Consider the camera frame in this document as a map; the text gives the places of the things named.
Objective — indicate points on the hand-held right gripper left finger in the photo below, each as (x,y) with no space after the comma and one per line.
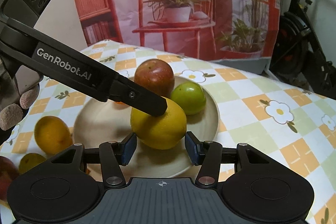
(130,148)

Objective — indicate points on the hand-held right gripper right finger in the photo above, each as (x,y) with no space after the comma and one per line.
(193,150)

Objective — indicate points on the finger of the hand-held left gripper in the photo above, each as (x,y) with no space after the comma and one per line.
(147,103)

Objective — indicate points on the orange tangerine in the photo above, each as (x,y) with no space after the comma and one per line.
(119,102)

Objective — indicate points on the yellow lemon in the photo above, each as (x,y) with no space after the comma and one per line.
(52,134)
(157,129)

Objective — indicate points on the red apple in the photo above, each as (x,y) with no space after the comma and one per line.
(155,74)
(6,176)

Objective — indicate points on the beige round plate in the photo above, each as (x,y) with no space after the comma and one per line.
(105,120)

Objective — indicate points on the green round fruit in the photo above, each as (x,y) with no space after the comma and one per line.
(30,162)
(189,98)

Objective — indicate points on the person's left hand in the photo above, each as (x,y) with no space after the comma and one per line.
(10,116)

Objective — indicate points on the checkered flower tablecloth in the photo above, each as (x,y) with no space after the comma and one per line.
(262,134)

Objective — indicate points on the black exercise bike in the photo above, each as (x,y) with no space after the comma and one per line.
(291,29)

